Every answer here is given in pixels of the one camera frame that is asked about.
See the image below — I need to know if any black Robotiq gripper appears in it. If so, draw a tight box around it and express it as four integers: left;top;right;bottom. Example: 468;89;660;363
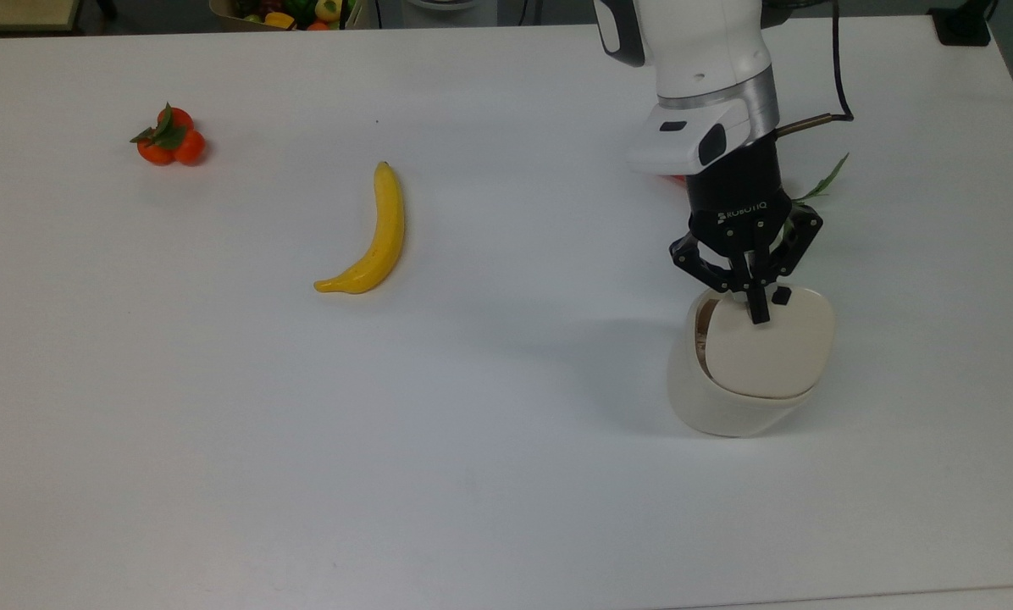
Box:
670;136;823;324

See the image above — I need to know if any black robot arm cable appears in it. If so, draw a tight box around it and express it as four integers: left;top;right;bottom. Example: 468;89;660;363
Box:
773;0;855;138

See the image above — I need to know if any cardboard box of toy fruit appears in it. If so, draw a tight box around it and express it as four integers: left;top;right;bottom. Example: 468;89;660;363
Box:
208;0;363;32

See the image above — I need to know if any orange toy carrot with leaves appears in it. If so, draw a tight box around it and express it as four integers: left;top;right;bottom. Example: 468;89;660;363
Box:
657;152;850;223

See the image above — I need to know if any black table clamp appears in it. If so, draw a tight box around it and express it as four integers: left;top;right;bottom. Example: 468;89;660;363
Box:
930;0;994;47

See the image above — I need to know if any yellow toy banana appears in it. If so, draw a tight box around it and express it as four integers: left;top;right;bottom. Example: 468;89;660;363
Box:
313;161;407;296

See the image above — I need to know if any wooden board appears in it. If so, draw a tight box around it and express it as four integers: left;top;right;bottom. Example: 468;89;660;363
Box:
0;0;82;33

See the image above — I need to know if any cream hinged bin lid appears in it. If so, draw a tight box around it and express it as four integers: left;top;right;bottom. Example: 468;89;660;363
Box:
704;286;836;401

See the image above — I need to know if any orange toy tangerine bunch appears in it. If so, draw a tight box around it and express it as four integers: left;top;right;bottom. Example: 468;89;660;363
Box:
130;103;208;167

